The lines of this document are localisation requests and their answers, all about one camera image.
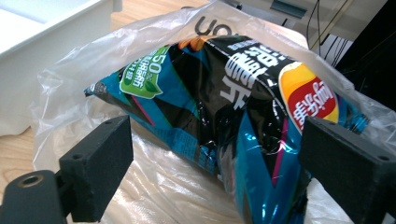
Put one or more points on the white plastic tray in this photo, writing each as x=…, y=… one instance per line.
x=46, y=62

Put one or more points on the black and teal chip bag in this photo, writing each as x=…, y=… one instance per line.
x=218, y=109

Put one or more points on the light wooden desk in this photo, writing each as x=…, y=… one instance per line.
x=339, y=15

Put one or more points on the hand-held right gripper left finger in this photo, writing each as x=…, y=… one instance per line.
x=96, y=168

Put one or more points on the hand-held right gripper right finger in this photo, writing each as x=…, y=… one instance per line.
x=351, y=174

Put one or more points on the dark curtain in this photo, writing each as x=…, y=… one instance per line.
x=370, y=56

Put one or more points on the clear plastic shopping bag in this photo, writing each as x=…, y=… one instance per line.
x=155, y=193

